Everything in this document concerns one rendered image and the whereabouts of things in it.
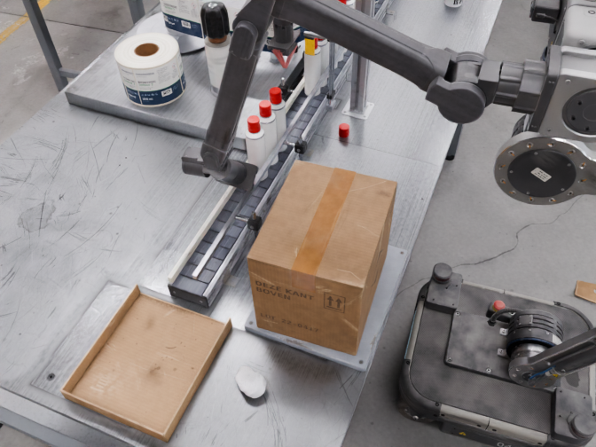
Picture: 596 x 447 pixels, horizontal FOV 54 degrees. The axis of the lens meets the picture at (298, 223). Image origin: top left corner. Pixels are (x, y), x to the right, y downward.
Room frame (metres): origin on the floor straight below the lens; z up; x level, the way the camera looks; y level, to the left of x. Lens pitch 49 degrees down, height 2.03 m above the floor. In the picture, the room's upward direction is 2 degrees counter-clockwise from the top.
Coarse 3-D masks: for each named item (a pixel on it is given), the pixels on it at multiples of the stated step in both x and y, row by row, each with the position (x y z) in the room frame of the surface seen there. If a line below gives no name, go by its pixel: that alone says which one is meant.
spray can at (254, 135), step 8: (248, 120) 1.18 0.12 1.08; (256, 120) 1.18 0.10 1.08; (248, 128) 1.17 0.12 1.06; (256, 128) 1.17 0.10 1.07; (248, 136) 1.16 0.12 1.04; (256, 136) 1.16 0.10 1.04; (264, 136) 1.18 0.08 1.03; (248, 144) 1.16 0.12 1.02; (256, 144) 1.16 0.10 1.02; (264, 144) 1.17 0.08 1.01; (248, 152) 1.17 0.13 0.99; (256, 152) 1.16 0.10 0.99; (264, 152) 1.17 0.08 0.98; (248, 160) 1.17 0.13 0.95; (256, 160) 1.16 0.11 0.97; (264, 160) 1.17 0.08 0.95; (264, 176) 1.16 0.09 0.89
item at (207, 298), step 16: (336, 80) 1.63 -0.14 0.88; (320, 112) 1.47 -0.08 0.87; (288, 160) 1.25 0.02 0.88; (272, 192) 1.14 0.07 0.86; (256, 208) 1.06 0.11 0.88; (240, 240) 0.95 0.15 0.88; (224, 272) 0.86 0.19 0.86; (176, 288) 0.81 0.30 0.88; (208, 288) 0.80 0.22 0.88; (208, 304) 0.78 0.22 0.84
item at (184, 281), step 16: (384, 0) 2.14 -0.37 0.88; (304, 96) 1.54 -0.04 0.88; (320, 96) 1.54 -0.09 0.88; (288, 112) 1.47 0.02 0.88; (304, 112) 1.46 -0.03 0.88; (304, 128) 1.38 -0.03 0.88; (272, 176) 1.18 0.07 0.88; (240, 192) 1.12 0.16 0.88; (256, 192) 1.12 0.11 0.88; (224, 208) 1.06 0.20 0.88; (240, 224) 1.00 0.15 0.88; (208, 240) 0.95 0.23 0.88; (224, 240) 0.95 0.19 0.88; (192, 256) 0.90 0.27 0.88; (224, 256) 0.90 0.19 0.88; (192, 272) 0.85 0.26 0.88; (208, 272) 0.85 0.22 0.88; (192, 288) 0.80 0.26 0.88
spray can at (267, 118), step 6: (264, 102) 1.25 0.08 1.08; (270, 102) 1.25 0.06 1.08; (264, 108) 1.23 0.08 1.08; (270, 108) 1.23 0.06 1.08; (258, 114) 1.25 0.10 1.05; (264, 114) 1.23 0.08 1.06; (270, 114) 1.23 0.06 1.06; (264, 120) 1.22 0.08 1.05; (270, 120) 1.23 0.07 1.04; (264, 126) 1.22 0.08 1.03; (270, 126) 1.22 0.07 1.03; (264, 132) 1.22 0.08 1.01; (270, 132) 1.22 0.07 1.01; (276, 132) 1.24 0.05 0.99; (270, 138) 1.22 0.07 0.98; (276, 138) 1.24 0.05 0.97; (270, 144) 1.22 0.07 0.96; (276, 144) 1.23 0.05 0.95; (270, 150) 1.22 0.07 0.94; (276, 156) 1.23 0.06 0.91; (276, 162) 1.23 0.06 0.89
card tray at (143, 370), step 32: (128, 320) 0.75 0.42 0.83; (160, 320) 0.75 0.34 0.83; (192, 320) 0.74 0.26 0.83; (96, 352) 0.66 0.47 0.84; (128, 352) 0.66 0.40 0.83; (160, 352) 0.66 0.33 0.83; (192, 352) 0.66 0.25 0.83; (64, 384) 0.57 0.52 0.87; (96, 384) 0.59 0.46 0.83; (128, 384) 0.58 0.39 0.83; (160, 384) 0.58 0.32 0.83; (192, 384) 0.56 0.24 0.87; (128, 416) 0.51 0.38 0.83; (160, 416) 0.51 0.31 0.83
